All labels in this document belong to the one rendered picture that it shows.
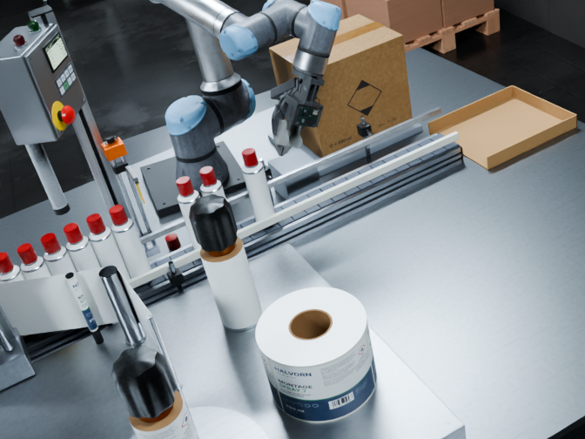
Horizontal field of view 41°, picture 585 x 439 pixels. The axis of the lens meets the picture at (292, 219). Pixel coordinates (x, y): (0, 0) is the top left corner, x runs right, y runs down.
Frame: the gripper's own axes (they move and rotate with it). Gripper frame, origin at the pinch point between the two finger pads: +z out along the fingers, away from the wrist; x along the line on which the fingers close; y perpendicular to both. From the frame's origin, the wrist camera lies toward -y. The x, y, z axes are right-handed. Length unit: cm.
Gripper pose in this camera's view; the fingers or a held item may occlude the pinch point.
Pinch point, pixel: (280, 149)
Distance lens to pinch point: 184.8
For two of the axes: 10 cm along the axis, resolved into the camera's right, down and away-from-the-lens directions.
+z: -2.7, 9.0, 3.5
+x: 8.5, 0.5, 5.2
